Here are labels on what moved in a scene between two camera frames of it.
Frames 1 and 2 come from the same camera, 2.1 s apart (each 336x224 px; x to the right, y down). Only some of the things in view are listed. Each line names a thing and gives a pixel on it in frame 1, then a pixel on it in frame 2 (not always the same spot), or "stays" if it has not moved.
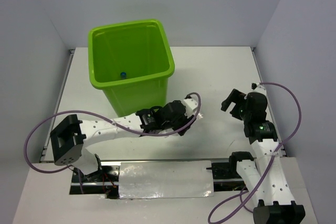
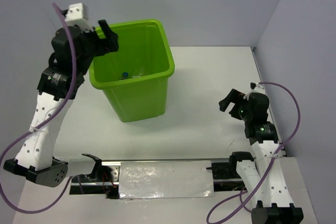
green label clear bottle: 200,115 → 138,72
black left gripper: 184,119 → 107,44
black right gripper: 236,96 stays
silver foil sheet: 154,180 stays
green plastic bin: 132,62 stays
